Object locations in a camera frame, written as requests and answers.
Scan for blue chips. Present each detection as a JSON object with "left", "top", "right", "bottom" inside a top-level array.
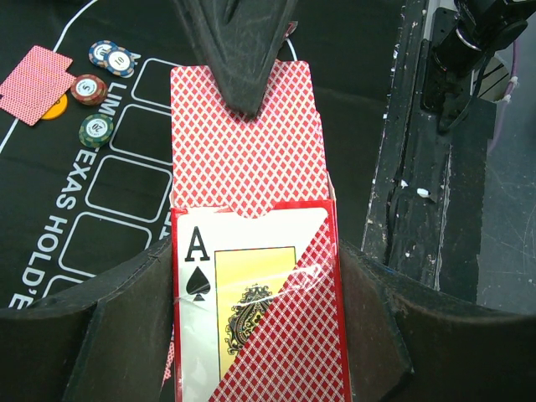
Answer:
[{"left": 88, "top": 40, "right": 135, "bottom": 78}]

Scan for yellow big blind button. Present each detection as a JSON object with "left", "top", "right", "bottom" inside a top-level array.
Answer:
[{"left": 41, "top": 94, "right": 69, "bottom": 121}]

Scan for red playing card deck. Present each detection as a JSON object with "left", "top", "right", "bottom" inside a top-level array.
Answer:
[{"left": 170, "top": 61, "right": 351, "bottom": 401}]

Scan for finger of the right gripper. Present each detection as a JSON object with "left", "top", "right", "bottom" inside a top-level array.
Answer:
[{"left": 173, "top": 0, "right": 296, "bottom": 117}]

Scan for black poker table mat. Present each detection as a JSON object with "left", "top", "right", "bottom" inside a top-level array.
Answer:
[{"left": 1, "top": 1, "right": 403, "bottom": 309}]

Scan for green chip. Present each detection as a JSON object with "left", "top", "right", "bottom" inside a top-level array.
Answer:
[{"left": 78, "top": 113, "right": 114, "bottom": 148}]

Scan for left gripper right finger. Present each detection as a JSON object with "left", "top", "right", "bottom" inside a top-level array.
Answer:
[{"left": 339, "top": 242, "right": 535, "bottom": 401}]

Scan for red chip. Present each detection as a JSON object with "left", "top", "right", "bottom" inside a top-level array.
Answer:
[{"left": 70, "top": 74, "right": 108, "bottom": 106}]

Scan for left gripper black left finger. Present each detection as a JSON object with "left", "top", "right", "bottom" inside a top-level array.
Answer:
[{"left": 1, "top": 238, "right": 173, "bottom": 401}]

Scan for red cards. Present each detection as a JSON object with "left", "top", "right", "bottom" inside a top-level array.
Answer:
[{"left": 1, "top": 45, "right": 75, "bottom": 126}]

